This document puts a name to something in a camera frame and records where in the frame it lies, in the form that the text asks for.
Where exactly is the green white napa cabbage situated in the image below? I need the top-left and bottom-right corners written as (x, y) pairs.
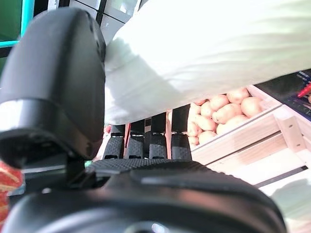
top-left (103, 0), bottom-right (311, 126)
top-left (269, 178), bottom-right (311, 220)

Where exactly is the blue plastic shopping basket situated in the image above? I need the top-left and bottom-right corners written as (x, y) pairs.
top-left (254, 70), bottom-right (311, 111)

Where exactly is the wooden crate of potatoes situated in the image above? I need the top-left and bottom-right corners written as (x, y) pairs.
top-left (167, 83), bottom-right (311, 187)

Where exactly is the red orange carrot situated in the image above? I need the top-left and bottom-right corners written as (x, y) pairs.
top-left (297, 83), bottom-right (311, 98)

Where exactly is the red orange patterned object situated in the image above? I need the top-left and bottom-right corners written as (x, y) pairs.
top-left (0, 160), bottom-right (24, 225)

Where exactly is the black white robot left hand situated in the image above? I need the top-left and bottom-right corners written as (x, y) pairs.
top-left (0, 7), bottom-right (287, 233)

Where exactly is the green panel teal frame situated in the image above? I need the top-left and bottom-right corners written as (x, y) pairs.
top-left (0, 0), bottom-right (34, 48)

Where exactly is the wooden crate with slatted bottom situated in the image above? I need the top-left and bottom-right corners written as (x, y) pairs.
top-left (254, 167), bottom-right (311, 233)

